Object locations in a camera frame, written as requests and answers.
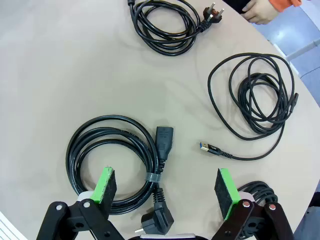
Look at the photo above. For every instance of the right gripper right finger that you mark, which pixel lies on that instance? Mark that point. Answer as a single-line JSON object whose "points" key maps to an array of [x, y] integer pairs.
{"points": [[230, 190]]}

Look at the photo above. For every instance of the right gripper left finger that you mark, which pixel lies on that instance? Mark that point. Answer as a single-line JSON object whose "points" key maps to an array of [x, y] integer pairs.
{"points": [[100, 190]]}

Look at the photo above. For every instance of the person's left forearm orange sleeve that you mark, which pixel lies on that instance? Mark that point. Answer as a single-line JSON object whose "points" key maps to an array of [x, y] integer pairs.
{"points": [[285, 3]]}

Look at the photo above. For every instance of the person's left hand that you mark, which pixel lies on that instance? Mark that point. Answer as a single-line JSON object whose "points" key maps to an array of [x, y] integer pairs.
{"points": [[260, 12]]}

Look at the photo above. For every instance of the person in orange hoodie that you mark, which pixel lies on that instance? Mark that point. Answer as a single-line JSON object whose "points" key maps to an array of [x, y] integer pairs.
{"points": [[235, 3]]}

